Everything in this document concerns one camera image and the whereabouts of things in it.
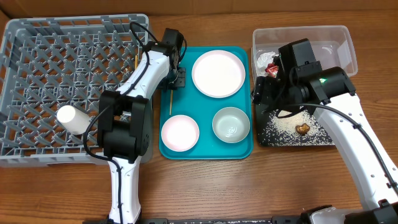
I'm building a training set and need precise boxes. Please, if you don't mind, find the black bar at table edge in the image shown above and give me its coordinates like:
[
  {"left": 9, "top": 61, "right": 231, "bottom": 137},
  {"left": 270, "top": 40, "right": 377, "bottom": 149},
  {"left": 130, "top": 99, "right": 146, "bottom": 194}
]
[{"left": 82, "top": 214, "right": 304, "bottom": 224}]

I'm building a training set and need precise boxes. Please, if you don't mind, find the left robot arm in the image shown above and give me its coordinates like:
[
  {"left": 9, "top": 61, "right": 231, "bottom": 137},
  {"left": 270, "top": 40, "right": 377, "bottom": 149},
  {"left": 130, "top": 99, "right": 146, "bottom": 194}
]
[{"left": 83, "top": 28, "right": 187, "bottom": 223}]

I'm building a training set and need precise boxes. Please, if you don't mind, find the red snack wrapper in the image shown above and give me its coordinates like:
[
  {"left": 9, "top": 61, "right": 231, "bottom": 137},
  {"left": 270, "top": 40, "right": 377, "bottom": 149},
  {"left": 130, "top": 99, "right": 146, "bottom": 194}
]
[{"left": 265, "top": 63, "right": 279, "bottom": 78}]

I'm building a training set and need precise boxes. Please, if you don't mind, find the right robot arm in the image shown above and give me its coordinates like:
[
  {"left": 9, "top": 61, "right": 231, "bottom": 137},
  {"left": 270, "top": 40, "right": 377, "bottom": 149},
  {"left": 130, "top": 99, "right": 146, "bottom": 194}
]
[{"left": 252, "top": 39, "right": 397, "bottom": 224}]

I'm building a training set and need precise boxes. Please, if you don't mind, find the clear plastic bin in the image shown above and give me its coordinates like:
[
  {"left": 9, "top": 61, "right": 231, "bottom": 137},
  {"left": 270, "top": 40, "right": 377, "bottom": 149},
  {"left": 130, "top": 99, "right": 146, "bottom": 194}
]
[{"left": 252, "top": 26, "right": 358, "bottom": 81}]

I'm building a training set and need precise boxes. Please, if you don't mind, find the grey-green bowl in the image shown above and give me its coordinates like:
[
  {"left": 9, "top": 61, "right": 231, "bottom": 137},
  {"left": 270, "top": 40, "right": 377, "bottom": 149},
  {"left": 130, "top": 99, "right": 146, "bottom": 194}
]
[{"left": 212, "top": 107, "right": 251, "bottom": 143}]

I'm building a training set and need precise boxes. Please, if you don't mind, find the wooden chopstick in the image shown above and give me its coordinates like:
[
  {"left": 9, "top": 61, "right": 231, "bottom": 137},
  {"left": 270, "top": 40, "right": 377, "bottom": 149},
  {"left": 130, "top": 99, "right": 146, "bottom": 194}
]
[
  {"left": 169, "top": 90, "right": 174, "bottom": 116},
  {"left": 134, "top": 55, "right": 139, "bottom": 71}
]

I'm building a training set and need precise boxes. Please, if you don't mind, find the large white plate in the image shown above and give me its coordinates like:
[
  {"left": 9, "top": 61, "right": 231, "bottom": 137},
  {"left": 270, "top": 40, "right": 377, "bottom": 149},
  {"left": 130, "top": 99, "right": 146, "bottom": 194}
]
[{"left": 192, "top": 50, "right": 246, "bottom": 98}]

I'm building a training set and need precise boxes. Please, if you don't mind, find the crumpled white tissue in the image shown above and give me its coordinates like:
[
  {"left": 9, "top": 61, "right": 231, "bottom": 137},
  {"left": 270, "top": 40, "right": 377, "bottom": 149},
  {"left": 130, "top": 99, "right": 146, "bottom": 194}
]
[{"left": 256, "top": 52, "right": 278, "bottom": 77}]

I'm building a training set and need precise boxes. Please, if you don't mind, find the brown food chunk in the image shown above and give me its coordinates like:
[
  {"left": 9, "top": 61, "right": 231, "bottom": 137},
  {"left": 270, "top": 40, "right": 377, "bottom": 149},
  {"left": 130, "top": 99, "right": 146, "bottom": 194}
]
[{"left": 295, "top": 123, "right": 310, "bottom": 136}]

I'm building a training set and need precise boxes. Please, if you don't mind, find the teal plastic tray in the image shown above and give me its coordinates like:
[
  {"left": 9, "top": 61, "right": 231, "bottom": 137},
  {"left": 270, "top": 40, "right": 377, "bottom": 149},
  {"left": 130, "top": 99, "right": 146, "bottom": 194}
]
[{"left": 159, "top": 46, "right": 254, "bottom": 160}]

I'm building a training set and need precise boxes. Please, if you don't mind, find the white cup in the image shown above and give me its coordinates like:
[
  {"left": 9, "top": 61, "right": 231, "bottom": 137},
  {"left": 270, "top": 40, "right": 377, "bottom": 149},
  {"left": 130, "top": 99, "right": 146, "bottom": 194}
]
[{"left": 57, "top": 105, "right": 90, "bottom": 135}]

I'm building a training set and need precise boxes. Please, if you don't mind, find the white rice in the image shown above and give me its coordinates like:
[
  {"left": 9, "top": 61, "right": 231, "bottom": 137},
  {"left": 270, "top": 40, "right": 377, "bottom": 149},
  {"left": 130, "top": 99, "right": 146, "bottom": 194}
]
[{"left": 262, "top": 108, "right": 333, "bottom": 146}]

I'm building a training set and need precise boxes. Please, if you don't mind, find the grey plastic dish rack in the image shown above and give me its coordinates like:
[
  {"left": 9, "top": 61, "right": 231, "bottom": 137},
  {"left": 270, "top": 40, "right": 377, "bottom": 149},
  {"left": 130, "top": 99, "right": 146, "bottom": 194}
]
[{"left": 1, "top": 14, "right": 150, "bottom": 167}]

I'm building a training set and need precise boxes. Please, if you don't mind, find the black waste tray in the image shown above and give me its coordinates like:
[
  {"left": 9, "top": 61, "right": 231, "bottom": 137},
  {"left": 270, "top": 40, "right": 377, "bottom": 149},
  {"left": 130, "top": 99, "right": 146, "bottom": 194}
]
[{"left": 254, "top": 90, "right": 336, "bottom": 148}]

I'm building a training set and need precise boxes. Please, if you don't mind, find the small pink plate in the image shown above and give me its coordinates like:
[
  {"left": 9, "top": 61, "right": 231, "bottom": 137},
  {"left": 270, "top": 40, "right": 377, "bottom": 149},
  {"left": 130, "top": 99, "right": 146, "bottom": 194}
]
[{"left": 160, "top": 115, "right": 200, "bottom": 152}]

